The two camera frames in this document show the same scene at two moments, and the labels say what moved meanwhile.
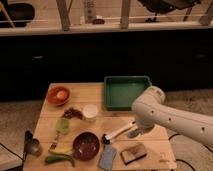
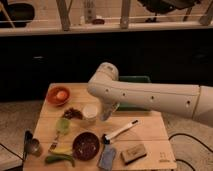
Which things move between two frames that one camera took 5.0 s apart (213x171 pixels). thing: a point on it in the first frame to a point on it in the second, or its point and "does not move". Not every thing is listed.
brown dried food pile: (72, 112) does not move
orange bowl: (58, 95) does not move
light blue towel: (133, 133) to (111, 107)
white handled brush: (107, 137) does not move
